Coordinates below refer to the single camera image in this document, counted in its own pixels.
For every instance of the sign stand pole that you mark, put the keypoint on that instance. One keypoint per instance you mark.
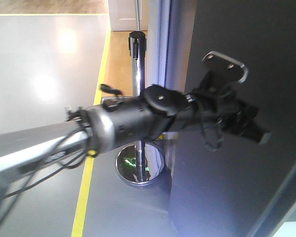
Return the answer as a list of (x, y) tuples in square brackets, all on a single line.
[(137, 11)]

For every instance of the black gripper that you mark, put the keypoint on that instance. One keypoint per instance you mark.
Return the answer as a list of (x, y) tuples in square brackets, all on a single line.
[(214, 105)]

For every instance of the white panelled cabinet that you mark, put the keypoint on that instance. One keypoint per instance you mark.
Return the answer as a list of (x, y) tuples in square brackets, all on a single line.
[(123, 15)]

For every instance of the white fridge door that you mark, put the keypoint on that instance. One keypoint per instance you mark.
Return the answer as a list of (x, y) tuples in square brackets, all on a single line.
[(243, 189)]

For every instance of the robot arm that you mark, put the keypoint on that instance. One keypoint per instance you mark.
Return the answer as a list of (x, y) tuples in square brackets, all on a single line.
[(119, 121)]

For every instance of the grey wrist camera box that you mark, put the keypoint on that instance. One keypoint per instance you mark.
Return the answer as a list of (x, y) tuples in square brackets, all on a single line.
[(225, 66)]

